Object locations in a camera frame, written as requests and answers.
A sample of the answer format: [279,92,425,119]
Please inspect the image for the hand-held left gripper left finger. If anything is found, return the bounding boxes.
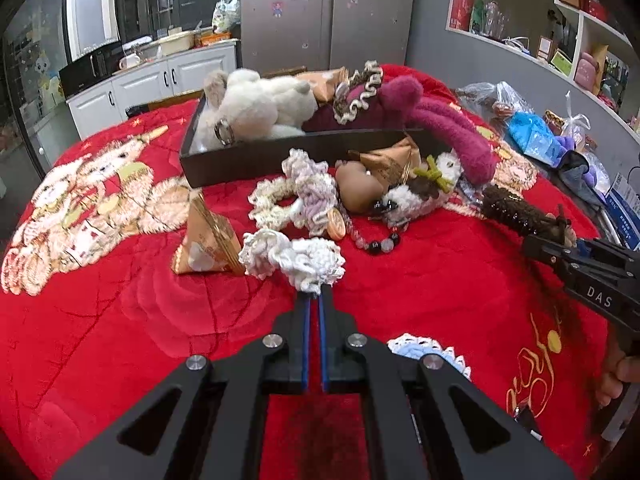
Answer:
[52,290,313,480]

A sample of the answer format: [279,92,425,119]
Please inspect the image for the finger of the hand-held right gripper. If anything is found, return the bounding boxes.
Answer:
[575,239,640,278]
[522,234,594,281]

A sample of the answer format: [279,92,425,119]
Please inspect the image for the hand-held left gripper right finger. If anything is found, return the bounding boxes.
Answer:
[317,285,576,480]

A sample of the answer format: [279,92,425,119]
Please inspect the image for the dark brown braided scrunchie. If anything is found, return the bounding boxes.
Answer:
[480,183,573,246]

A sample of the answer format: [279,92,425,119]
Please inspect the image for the white crochet scrunchie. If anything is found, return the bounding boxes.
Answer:
[238,228,347,295]

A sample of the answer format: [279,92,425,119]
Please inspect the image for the black cardboard box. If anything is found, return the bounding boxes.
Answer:
[179,67,453,188]

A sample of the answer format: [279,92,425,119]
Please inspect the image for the white plush toy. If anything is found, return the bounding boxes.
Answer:
[192,68,319,151]

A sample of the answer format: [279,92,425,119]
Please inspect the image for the brown pyramid packet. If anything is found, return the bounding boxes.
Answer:
[295,67,348,106]
[171,192,247,277]
[350,135,421,186]

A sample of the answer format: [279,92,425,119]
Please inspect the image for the person's right hand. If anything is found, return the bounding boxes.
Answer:
[597,347,640,408]

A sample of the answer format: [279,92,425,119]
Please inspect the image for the white and blue carton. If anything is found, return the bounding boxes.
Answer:
[602,172,640,251]

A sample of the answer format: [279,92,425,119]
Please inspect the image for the blue crochet scrunchie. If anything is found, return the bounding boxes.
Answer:
[387,332,472,381]

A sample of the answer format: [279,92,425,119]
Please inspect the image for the grey cloth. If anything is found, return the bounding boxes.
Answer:
[557,150,606,206]

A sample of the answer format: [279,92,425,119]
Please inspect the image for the purple plush toy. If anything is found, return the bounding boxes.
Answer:
[555,132,611,186]

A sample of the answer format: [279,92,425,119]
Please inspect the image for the blue plastic bag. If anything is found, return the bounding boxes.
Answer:
[507,110,563,163]

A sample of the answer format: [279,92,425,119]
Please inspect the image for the copper round compact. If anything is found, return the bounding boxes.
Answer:
[325,210,349,239]

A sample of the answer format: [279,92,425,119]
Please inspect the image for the tied clear plastic bag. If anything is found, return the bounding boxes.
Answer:
[562,91,593,146]

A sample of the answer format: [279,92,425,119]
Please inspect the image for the black card with white label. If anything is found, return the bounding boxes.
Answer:
[515,406,543,441]

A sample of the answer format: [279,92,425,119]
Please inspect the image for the white scrunchie with green bow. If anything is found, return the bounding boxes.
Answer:
[382,152,463,223]

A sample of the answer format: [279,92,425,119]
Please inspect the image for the cream crochet scrunchie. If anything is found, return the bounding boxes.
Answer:
[248,177,306,231]

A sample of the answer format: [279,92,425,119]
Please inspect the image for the purple crochet scrunchie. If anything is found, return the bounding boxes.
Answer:
[281,148,341,238]

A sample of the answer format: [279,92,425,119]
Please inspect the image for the magenta plush bear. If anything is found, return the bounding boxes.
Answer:
[302,67,496,186]

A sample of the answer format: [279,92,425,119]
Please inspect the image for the brown round pouch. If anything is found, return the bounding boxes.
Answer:
[335,162,386,213]

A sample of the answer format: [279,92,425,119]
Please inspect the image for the red printed blanket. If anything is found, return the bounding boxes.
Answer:
[0,62,631,480]

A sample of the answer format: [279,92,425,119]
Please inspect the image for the pink pouch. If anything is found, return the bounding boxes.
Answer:
[574,52,598,86]

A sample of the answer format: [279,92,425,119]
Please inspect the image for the green card box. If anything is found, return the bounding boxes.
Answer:
[550,49,573,76]

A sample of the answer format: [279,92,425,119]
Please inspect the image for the clear glass jars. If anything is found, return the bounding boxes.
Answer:
[482,0,511,38]

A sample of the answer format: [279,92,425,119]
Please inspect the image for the brown lace-trimmed scrunchie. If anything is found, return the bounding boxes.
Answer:
[332,60,386,126]

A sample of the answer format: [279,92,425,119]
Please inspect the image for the red gift box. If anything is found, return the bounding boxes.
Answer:
[450,0,478,31]

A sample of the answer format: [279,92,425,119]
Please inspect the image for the white kitchen cabinet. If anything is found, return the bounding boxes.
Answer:
[67,40,238,141]

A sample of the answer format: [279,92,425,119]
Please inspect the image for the silver refrigerator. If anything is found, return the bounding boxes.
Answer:
[239,0,417,73]

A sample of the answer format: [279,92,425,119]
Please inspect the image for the cream plastic basin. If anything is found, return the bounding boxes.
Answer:
[155,30,196,56]

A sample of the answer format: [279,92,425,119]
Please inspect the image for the plastic bag on counter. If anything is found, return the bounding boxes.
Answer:
[212,0,241,33]

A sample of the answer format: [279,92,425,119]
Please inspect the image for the black microwave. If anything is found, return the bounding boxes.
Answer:
[59,42,123,98]

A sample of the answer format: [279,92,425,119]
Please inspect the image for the cartoon door sticker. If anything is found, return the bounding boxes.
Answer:
[32,57,63,111]

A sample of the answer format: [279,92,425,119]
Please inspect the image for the beaded bracelet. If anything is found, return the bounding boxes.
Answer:
[345,199,403,256]

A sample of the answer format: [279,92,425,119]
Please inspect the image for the white wall shelf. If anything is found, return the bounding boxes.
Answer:
[445,0,640,131]

